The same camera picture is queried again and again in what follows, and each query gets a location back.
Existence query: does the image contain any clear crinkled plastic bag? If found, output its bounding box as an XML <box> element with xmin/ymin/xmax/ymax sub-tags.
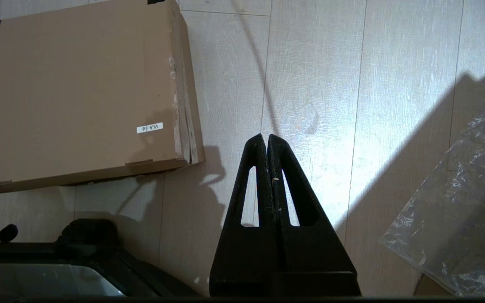
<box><xmin>378</xmin><ymin>90</ymin><xmax>485</xmax><ymax>298</ymax></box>

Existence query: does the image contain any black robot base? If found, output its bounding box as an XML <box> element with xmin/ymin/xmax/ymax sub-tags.
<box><xmin>0</xmin><ymin>218</ymin><xmax>203</xmax><ymax>298</ymax></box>

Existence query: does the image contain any white label sticker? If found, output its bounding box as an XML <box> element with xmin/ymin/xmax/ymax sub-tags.
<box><xmin>136</xmin><ymin>122</ymin><xmax>164</xmax><ymax>134</ymax></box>

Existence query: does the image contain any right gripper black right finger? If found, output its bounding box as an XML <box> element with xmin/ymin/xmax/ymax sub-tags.
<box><xmin>267</xmin><ymin>134</ymin><xmax>361</xmax><ymax>297</ymax></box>

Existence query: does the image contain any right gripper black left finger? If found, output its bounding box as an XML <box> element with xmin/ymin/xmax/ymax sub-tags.
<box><xmin>209</xmin><ymin>134</ymin><xmax>277</xmax><ymax>297</ymax></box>

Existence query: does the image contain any brown cardboard shoe box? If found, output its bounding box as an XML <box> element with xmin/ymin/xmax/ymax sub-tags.
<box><xmin>0</xmin><ymin>0</ymin><xmax>206</xmax><ymax>196</ymax></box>

